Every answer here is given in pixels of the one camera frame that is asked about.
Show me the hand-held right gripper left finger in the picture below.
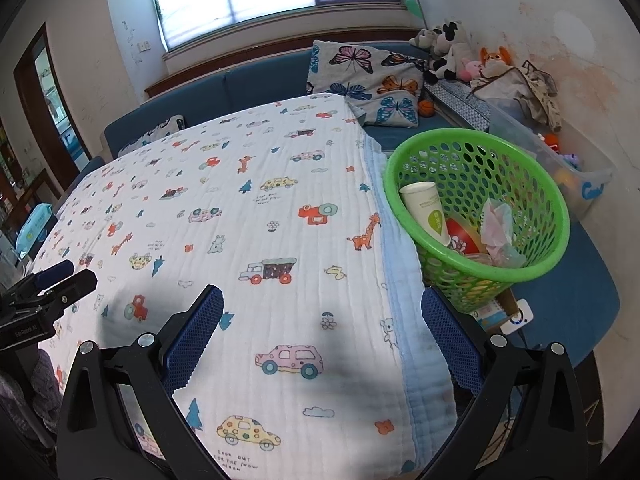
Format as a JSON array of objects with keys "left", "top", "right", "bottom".
[{"left": 56, "top": 284, "right": 225, "bottom": 480}]

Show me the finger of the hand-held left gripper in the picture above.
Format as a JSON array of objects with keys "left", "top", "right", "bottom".
[
  {"left": 20, "top": 259, "right": 76, "bottom": 287},
  {"left": 15, "top": 268, "right": 98, "bottom": 312}
]

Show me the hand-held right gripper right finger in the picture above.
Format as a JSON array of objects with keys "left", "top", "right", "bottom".
[{"left": 421, "top": 286, "right": 591, "bottom": 480}]

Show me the red cartoon paper cup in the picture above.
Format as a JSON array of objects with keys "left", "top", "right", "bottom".
[{"left": 445, "top": 217, "right": 488, "bottom": 256}]

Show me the clear plastic bag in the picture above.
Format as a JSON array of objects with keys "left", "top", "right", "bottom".
[{"left": 480, "top": 199, "right": 527, "bottom": 261}]

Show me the white paper cup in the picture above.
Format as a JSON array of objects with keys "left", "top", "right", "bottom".
[{"left": 398, "top": 181, "right": 452, "bottom": 247}]

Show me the green plastic basket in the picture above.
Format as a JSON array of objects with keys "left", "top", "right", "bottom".
[{"left": 384, "top": 128, "right": 571, "bottom": 315}]

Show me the blue wet wipes pack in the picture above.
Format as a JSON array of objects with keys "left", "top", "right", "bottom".
[{"left": 15, "top": 202, "right": 58, "bottom": 256}]

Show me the cardboard box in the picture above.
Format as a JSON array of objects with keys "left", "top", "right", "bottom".
[{"left": 470, "top": 287, "right": 518, "bottom": 333}]

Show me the wooden cabinet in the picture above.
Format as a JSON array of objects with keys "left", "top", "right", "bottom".
[{"left": 0, "top": 120, "right": 51, "bottom": 241}]

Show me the cartoon car printed blanket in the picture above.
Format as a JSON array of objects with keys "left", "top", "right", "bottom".
[{"left": 37, "top": 92, "right": 458, "bottom": 476}]

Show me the small printed pillow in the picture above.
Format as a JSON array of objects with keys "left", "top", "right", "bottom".
[{"left": 117, "top": 115, "right": 187, "bottom": 157}]

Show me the clear plastic storage box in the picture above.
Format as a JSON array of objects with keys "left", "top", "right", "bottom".
[{"left": 487, "top": 105, "right": 616, "bottom": 221}]

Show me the blue patterned cushion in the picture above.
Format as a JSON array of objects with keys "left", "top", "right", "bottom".
[{"left": 425, "top": 81, "right": 493, "bottom": 133}]

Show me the blue sofa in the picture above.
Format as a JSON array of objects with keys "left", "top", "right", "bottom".
[{"left": 102, "top": 42, "right": 621, "bottom": 366}]

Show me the beige crumpled cloth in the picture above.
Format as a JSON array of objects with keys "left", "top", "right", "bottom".
[{"left": 470, "top": 60, "right": 563, "bottom": 131}]

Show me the cow plush toy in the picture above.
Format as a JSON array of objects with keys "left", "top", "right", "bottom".
[{"left": 424, "top": 20, "right": 473, "bottom": 83}]

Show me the butterfly print pillow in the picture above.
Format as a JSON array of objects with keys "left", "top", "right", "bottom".
[{"left": 306, "top": 40, "right": 426, "bottom": 128}]

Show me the orange fox plush toy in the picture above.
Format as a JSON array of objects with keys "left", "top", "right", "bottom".
[{"left": 479, "top": 46, "right": 513, "bottom": 78}]

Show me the grey plush toy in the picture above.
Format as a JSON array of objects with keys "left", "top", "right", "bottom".
[{"left": 409, "top": 27, "right": 441, "bottom": 51}]

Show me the brown wooden door frame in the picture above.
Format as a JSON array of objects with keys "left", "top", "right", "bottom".
[{"left": 12, "top": 22, "right": 93, "bottom": 181}]

